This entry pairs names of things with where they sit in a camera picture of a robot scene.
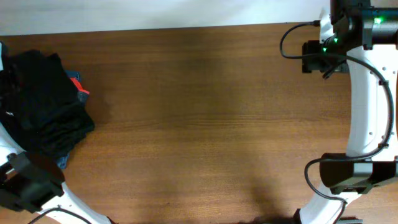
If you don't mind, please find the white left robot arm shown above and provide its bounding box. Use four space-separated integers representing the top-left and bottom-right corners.
1 45 111 223

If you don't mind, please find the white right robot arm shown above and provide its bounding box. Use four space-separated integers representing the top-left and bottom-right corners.
294 1 397 223

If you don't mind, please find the black polo shirt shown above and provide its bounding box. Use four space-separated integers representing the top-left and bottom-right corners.
1 50 95 159

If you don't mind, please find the red garment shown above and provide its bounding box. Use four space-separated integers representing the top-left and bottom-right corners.
70 78 90 95

